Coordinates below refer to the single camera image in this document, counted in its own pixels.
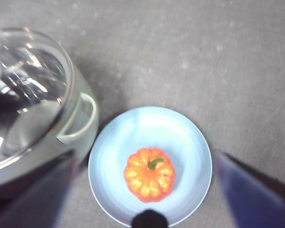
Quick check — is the blue round plate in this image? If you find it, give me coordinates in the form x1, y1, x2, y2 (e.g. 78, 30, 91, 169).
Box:
87, 106, 213, 228

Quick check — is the pale green electric steamer pot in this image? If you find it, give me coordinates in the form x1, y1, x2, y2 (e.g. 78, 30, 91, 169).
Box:
0, 27, 100, 190

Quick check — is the small orange pumpkin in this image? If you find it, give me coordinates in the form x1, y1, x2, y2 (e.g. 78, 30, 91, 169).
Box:
123, 147, 176, 203

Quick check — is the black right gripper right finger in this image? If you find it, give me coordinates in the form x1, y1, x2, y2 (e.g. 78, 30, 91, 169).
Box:
216, 151, 285, 228

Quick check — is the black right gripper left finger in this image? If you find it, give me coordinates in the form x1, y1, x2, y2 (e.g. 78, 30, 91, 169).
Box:
0, 152, 79, 228

